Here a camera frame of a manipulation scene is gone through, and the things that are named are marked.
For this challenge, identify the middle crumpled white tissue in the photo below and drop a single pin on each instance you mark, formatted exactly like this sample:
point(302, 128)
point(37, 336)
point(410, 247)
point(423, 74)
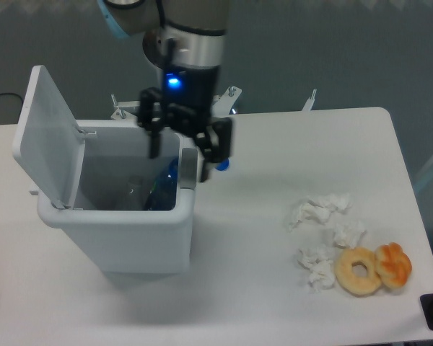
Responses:
point(348, 235)

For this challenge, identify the white trash can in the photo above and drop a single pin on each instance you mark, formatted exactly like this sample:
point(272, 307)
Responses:
point(132, 241)

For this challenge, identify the lower crumpled white tissue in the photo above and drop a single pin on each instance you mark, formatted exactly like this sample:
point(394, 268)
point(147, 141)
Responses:
point(318, 261)

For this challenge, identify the crumpled white tissue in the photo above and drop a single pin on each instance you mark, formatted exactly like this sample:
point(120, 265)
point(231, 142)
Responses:
point(348, 235)
point(317, 208)
point(318, 261)

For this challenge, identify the white trash can lid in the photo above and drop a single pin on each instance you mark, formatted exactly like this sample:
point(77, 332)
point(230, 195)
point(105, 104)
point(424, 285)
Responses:
point(48, 143)

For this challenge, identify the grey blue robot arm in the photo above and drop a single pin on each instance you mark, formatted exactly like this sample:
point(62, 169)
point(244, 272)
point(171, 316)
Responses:
point(189, 43)

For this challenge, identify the clear green label plastic bottle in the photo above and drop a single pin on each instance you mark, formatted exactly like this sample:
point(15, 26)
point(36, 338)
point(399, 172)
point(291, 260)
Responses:
point(132, 197)

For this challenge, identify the ring doughnut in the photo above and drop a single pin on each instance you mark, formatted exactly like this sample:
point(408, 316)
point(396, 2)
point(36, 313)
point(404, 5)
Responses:
point(355, 271)

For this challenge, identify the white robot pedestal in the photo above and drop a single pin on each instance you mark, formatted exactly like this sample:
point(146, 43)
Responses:
point(222, 104)

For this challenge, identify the blue bottle in can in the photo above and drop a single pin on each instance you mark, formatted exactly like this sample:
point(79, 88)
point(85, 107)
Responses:
point(162, 195)

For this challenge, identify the blue bottle cap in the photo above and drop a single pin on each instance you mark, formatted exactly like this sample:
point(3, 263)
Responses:
point(223, 166)

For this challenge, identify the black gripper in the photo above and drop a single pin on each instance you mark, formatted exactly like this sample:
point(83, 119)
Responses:
point(186, 98)

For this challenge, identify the upper crumpled white tissue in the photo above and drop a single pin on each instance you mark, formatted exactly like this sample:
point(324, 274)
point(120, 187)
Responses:
point(317, 208)

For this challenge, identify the orange glazed bun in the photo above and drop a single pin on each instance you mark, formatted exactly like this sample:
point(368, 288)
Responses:
point(392, 265)

